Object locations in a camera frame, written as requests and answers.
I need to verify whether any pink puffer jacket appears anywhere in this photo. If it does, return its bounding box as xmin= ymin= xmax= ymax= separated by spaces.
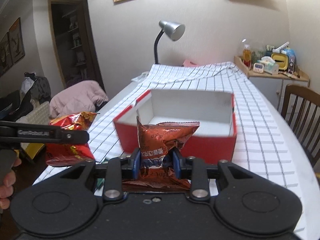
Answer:
xmin=49 ymin=80 xmax=108 ymax=119

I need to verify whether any dark wooden bookshelf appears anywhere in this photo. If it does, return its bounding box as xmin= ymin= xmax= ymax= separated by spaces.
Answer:
xmin=48 ymin=0 xmax=104 ymax=88

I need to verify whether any orange liquid bottle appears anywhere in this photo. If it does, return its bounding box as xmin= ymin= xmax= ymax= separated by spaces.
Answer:
xmin=242 ymin=44 xmax=252 ymax=68

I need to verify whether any red orange chips bag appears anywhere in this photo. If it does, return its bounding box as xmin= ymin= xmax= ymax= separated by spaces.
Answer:
xmin=46 ymin=112 xmax=97 ymax=167

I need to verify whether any silver desk lamp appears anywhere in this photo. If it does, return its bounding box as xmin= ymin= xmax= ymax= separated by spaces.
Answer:
xmin=153 ymin=20 xmax=185 ymax=64

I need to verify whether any white black checked tablecloth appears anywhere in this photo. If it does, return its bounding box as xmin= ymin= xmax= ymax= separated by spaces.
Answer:
xmin=32 ymin=61 xmax=307 ymax=233

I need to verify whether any green tissue box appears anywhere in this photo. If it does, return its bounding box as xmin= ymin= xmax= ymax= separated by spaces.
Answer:
xmin=260 ymin=56 xmax=279 ymax=75

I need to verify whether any wooden side cabinet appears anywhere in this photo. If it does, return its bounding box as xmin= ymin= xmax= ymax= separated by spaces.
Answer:
xmin=234 ymin=56 xmax=310 ymax=112

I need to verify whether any person's left hand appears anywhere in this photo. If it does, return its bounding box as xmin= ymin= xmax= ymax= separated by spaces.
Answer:
xmin=0 ymin=157 xmax=22 ymax=210

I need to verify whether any white digital timer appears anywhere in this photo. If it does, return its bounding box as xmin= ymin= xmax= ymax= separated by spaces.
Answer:
xmin=253 ymin=62 xmax=264 ymax=74

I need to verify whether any brown wooden chair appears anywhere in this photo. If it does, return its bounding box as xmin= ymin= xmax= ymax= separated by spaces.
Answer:
xmin=281 ymin=84 xmax=319 ymax=167

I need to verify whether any red cardboard box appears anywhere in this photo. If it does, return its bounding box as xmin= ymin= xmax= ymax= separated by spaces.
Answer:
xmin=113 ymin=89 xmax=237 ymax=164

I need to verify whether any pink object behind table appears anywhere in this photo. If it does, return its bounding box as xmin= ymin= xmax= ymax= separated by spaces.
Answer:
xmin=182 ymin=60 xmax=200 ymax=67

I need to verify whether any brown copper snack bag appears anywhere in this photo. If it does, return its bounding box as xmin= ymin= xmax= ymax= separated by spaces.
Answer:
xmin=123 ymin=118 xmax=200 ymax=192

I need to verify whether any dark green snack packet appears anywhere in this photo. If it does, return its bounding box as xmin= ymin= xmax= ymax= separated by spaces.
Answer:
xmin=97 ymin=178 xmax=105 ymax=189

